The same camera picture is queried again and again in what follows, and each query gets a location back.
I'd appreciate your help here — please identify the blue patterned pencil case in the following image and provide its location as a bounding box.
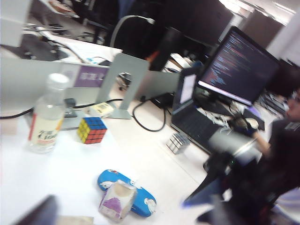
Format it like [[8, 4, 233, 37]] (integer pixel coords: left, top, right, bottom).
[[97, 169, 157, 218]]

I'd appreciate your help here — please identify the looped black power cable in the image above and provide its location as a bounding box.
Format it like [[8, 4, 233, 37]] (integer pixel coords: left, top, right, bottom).
[[132, 92, 175, 132]]

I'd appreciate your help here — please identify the frosted glass desk partition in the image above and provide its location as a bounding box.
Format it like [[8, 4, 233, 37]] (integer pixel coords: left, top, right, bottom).
[[0, 57, 181, 113]]

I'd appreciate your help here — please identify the black chair with grey frame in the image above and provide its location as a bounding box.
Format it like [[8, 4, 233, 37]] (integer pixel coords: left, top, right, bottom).
[[109, 15, 170, 71]]

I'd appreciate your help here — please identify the clear plastic tissue packet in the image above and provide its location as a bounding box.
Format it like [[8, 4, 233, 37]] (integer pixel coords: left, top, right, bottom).
[[98, 180, 138, 223]]

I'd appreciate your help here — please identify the black Rubik's cube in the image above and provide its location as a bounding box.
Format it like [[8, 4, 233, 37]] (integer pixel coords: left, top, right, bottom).
[[76, 116, 108, 145]]

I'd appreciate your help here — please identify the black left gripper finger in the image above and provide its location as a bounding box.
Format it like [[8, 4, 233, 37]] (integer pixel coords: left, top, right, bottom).
[[13, 194, 60, 225]]

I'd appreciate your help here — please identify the white board panel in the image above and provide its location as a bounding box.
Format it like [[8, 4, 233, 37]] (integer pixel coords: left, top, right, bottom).
[[0, 0, 33, 47]]

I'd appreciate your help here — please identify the monitor showing code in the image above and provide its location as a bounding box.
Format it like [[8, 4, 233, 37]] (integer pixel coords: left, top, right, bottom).
[[196, 25, 281, 106]]

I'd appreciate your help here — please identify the person in black t-shirt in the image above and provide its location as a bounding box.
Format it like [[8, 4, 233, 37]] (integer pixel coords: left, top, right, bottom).
[[231, 86, 300, 204]]

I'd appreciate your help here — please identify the purple and white name plate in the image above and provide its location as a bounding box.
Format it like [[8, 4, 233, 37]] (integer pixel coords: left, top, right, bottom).
[[60, 64, 110, 89]]

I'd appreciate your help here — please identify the silver mirror cube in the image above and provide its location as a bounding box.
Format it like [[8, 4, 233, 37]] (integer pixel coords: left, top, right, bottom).
[[165, 132, 191, 155]]

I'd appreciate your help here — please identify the dark grey open laptop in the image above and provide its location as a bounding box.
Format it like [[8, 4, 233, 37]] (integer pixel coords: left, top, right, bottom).
[[170, 67, 227, 154]]

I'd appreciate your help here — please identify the clear C100 drink bottle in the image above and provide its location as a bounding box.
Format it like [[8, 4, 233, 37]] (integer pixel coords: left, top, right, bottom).
[[27, 73, 70, 155]]

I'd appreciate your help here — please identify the thick black curved cable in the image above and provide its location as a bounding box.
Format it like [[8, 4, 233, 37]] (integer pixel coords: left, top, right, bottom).
[[0, 105, 36, 120]]

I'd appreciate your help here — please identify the grey metal bookend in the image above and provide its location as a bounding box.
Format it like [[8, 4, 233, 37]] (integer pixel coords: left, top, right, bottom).
[[95, 52, 150, 120]]

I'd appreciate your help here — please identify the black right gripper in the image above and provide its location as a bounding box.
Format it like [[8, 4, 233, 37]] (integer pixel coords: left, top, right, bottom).
[[182, 151, 236, 223]]

